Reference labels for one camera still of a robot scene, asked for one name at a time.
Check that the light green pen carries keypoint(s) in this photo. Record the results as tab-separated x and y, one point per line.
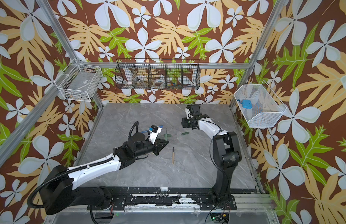
166	135

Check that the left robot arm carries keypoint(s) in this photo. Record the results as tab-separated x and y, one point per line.
64	187

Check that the black wire basket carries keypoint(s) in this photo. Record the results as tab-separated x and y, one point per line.
162	74

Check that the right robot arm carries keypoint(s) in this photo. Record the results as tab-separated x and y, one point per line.
226	153

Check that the white mesh basket right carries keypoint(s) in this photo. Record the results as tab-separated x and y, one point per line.
267	109

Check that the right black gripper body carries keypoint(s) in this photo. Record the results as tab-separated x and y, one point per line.
188	122

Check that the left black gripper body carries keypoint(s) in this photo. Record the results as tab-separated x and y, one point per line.
148	148

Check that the white wire basket left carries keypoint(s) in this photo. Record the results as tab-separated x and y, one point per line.
79	81

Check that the blue object in basket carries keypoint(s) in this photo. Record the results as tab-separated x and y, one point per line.
246	104

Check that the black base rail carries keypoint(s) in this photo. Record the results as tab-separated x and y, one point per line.
165	198

